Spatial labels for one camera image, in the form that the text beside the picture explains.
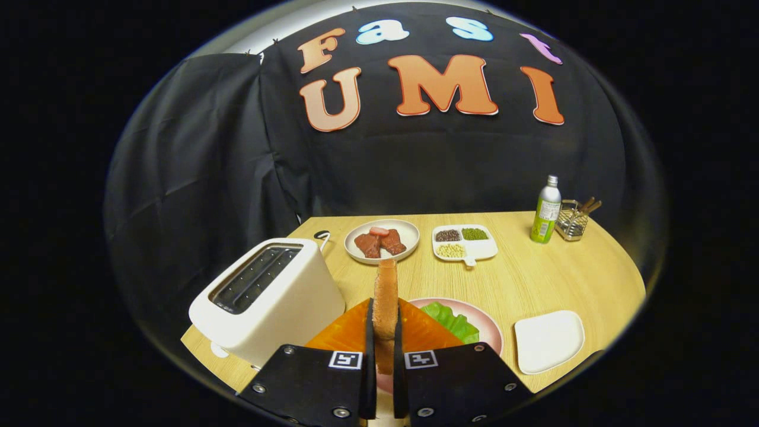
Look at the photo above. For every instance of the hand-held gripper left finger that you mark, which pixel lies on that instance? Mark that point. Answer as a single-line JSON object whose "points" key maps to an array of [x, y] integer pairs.
{"points": [[314, 385]]}

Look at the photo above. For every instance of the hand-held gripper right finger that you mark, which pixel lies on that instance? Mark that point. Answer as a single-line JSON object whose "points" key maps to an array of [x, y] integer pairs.
{"points": [[456, 385]]}

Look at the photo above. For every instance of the green lettuce leaf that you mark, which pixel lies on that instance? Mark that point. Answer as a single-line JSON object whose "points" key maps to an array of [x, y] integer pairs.
{"points": [[450, 323]]}

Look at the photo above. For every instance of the brown-crust bread slice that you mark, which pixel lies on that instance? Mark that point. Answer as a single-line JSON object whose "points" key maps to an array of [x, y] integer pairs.
{"points": [[385, 296]]}

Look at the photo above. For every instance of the pink round plate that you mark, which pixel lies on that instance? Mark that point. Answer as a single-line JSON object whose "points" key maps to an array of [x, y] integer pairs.
{"points": [[490, 332]]}

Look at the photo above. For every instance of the white toaster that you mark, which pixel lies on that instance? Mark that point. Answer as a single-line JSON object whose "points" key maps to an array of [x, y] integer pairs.
{"points": [[284, 314]]}

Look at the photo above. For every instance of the white square plate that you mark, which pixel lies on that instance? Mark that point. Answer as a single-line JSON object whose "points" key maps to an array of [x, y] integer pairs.
{"points": [[548, 341]]}

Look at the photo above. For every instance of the pile of yellow soybeans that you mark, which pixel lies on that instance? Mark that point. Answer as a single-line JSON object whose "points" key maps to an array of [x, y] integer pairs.
{"points": [[451, 250]]}

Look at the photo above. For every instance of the white divided tray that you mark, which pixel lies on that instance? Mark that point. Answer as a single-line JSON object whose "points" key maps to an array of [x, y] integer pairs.
{"points": [[481, 249]]}

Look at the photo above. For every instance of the brown meat piece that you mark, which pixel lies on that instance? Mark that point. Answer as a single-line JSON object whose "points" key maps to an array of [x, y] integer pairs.
{"points": [[367, 245], [393, 242]]}

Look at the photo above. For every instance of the pile of dark beans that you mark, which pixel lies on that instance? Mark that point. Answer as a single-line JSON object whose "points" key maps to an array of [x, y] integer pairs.
{"points": [[447, 235]]}

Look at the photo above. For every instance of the pile of green beans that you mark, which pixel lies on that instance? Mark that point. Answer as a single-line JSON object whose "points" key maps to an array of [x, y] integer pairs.
{"points": [[475, 233]]}

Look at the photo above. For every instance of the grey round plate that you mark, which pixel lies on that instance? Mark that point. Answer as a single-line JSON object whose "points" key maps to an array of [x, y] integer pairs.
{"points": [[410, 234]]}

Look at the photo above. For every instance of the red sausage slice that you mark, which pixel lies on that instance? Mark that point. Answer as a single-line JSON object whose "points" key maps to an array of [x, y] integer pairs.
{"points": [[379, 231]]}

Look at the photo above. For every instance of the silver bottle with green label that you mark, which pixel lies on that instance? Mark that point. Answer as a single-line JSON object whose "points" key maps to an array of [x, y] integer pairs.
{"points": [[545, 216]]}

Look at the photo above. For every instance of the black backdrop cloth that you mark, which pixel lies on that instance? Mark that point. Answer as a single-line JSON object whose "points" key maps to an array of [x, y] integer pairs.
{"points": [[415, 166]]}

